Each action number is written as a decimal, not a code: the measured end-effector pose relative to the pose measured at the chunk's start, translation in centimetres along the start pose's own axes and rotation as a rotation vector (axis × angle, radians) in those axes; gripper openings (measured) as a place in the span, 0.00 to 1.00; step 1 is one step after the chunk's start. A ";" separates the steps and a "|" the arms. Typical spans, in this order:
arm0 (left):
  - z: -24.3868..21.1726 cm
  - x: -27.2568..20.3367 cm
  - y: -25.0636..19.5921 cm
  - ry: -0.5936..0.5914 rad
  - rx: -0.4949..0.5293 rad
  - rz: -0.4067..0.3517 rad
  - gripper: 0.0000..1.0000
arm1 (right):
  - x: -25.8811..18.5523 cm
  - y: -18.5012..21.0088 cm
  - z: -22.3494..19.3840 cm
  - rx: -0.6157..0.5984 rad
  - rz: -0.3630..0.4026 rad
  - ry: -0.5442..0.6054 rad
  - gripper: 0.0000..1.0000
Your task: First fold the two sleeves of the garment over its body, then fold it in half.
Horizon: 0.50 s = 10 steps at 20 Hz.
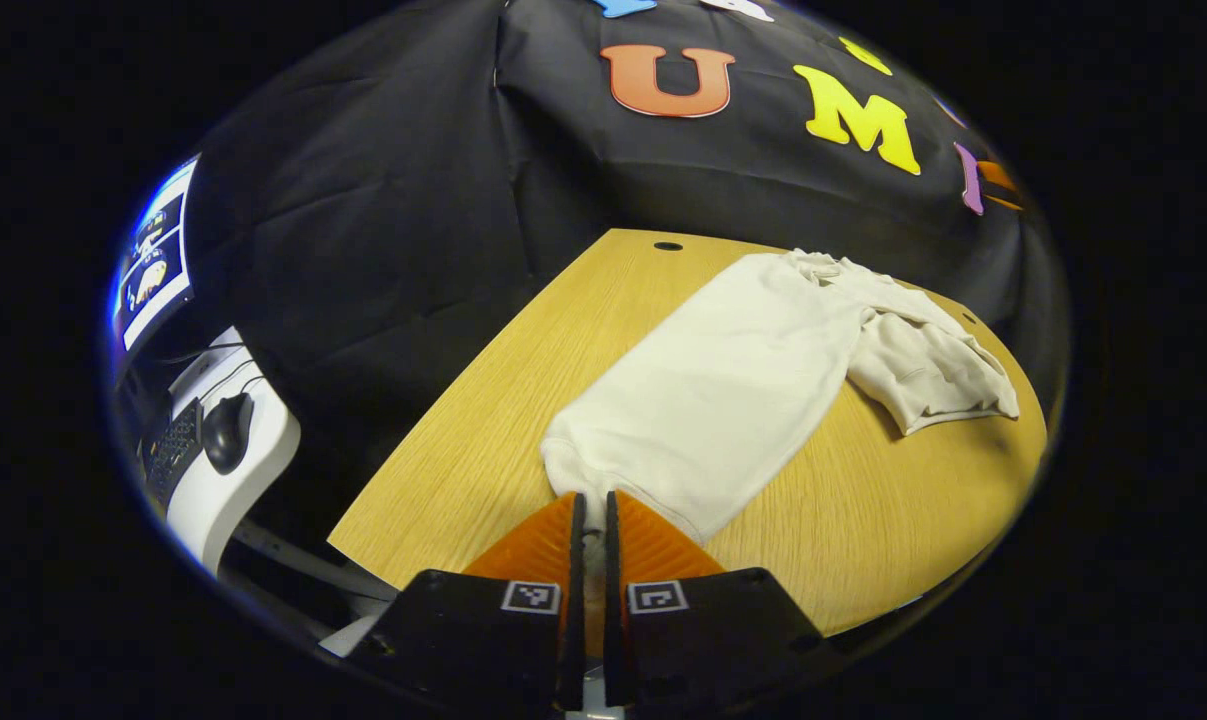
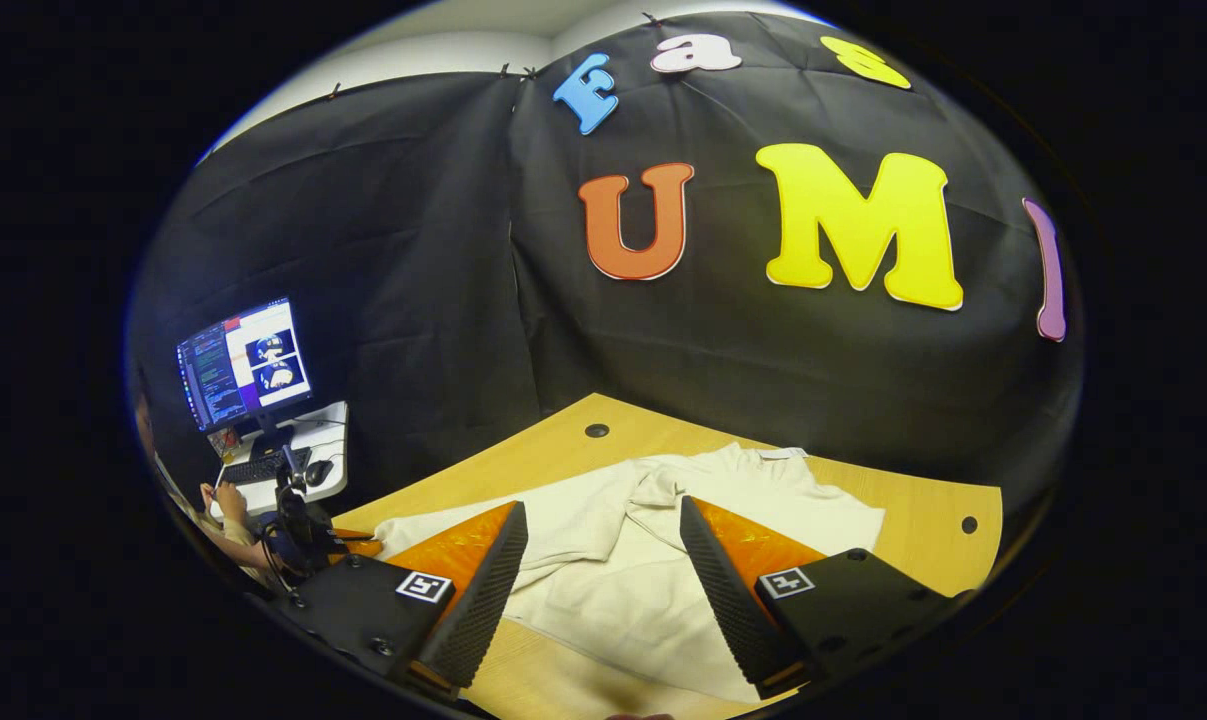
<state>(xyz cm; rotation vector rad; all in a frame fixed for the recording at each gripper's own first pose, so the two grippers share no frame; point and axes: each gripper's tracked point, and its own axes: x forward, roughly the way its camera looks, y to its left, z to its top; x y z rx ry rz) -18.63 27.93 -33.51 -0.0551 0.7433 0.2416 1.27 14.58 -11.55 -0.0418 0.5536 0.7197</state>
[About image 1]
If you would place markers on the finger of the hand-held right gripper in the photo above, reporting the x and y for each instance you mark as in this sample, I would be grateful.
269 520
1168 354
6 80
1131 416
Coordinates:
998 180

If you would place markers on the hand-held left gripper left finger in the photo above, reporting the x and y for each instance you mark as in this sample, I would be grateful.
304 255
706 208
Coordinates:
575 600

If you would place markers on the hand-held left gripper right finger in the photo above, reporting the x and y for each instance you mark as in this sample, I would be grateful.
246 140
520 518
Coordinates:
613 600

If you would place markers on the cream sweatshirt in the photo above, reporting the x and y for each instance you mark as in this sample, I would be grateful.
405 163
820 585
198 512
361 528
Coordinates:
723 390

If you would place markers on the white side desk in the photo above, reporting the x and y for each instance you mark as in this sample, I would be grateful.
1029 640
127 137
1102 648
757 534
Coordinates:
253 490

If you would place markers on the black computer mouse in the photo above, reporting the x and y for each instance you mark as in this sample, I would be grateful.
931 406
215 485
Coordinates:
228 432

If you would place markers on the black keyboard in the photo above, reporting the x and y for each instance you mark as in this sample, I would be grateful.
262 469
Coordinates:
173 450

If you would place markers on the black backdrop cloth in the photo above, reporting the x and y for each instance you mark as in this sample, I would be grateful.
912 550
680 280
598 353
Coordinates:
393 200

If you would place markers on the computer monitor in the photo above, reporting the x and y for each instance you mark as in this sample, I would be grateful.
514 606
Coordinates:
153 265

